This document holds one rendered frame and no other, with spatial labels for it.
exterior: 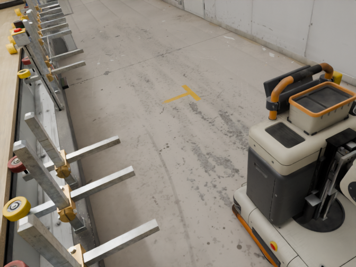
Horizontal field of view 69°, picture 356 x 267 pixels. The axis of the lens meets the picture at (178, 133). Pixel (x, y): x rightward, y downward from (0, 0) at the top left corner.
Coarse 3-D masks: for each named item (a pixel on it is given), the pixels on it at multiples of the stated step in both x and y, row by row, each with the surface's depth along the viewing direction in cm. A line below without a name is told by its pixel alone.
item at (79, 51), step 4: (80, 48) 211; (68, 52) 208; (72, 52) 208; (76, 52) 209; (80, 52) 210; (56, 56) 205; (60, 56) 206; (64, 56) 207; (68, 56) 208; (52, 60) 205; (56, 60) 206; (32, 68) 203
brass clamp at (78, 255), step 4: (80, 244) 82; (76, 248) 81; (80, 248) 81; (76, 252) 80; (80, 252) 80; (84, 252) 83; (76, 256) 79; (80, 256) 79; (76, 260) 78; (80, 260) 78; (84, 264) 78
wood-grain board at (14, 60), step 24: (0, 24) 303; (0, 48) 231; (0, 72) 186; (0, 96) 156; (0, 120) 134; (0, 144) 118; (0, 168) 105; (0, 192) 95; (0, 216) 86; (0, 240) 79; (0, 264) 74
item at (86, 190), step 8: (128, 168) 101; (112, 176) 99; (120, 176) 99; (128, 176) 101; (88, 184) 98; (96, 184) 98; (104, 184) 98; (112, 184) 100; (72, 192) 96; (80, 192) 96; (88, 192) 97; (32, 208) 93; (40, 208) 93; (48, 208) 93; (56, 208) 94; (40, 216) 93
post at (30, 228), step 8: (32, 216) 58; (24, 224) 56; (32, 224) 56; (40, 224) 60; (24, 232) 56; (32, 232) 57; (40, 232) 58; (48, 232) 63; (32, 240) 59; (40, 240) 60; (48, 240) 61; (56, 240) 66; (40, 248) 61; (48, 248) 62; (56, 248) 64; (64, 248) 69; (48, 256) 64; (56, 256) 65; (64, 256) 67; (72, 256) 72; (56, 264) 67; (64, 264) 68; (72, 264) 70; (80, 264) 76
